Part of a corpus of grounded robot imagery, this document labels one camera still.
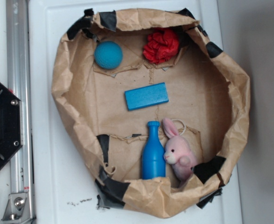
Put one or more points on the blue rectangular wooden block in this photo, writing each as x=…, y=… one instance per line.
x=146, y=96

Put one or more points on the brown paper bin liner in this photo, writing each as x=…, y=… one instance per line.
x=209, y=98

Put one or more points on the blue plastic toy bottle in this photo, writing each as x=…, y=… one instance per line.
x=153, y=163

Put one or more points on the pink plush bunny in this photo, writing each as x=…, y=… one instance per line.
x=178, y=152

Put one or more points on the blue foam ball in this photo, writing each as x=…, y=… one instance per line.
x=108, y=55

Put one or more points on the red crumpled tissue paper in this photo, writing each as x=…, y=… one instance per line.
x=162, y=45

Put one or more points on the white plastic tray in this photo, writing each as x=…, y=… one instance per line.
x=65, y=192

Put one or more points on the aluminium frame rail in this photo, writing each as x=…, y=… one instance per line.
x=18, y=76

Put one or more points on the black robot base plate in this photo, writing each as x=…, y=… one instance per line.
x=10, y=125

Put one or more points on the metal corner bracket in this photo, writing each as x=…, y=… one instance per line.
x=17, y=210

